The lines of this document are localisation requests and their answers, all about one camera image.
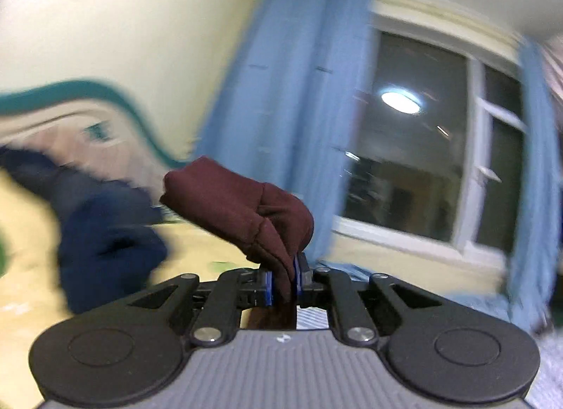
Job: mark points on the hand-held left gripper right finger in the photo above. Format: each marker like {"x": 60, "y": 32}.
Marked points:
{"x": 298, "y": 277}

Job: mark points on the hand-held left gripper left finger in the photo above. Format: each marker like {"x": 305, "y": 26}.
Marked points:
{"x": 268, "y": 289}

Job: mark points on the maroon cloth garment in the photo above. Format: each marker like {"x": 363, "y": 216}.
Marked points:
{"x": 237, "y": 198}

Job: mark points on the blue white checked bed sheet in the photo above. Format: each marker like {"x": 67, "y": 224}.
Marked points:
{"x": 312, "y": 319}

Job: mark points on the navy blue garment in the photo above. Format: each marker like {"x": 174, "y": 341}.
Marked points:
{"x": 110, "y": 242}

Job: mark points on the white framed window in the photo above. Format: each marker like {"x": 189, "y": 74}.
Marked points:
{"x": 418, "y": 141}

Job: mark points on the teal edged headboard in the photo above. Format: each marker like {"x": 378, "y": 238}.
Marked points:
{"x": 66, "y": 97}

